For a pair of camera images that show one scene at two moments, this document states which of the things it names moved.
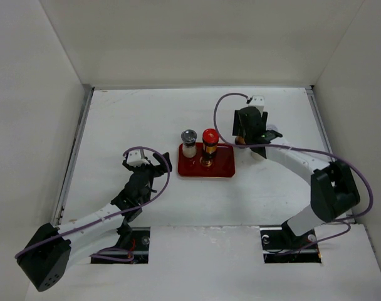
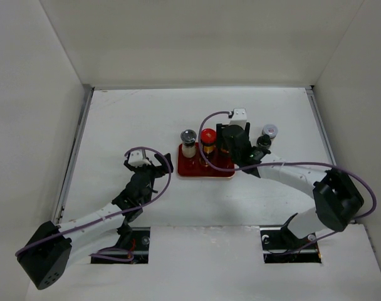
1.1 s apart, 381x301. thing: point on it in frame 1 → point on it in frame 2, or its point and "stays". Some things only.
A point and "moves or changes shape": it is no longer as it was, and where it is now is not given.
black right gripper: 237,126 → 220,135
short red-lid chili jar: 210,138 stays
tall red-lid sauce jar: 239,140 moves or changes shape
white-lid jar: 271,126 stays
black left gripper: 156,174 stays
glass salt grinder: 188,137 stays
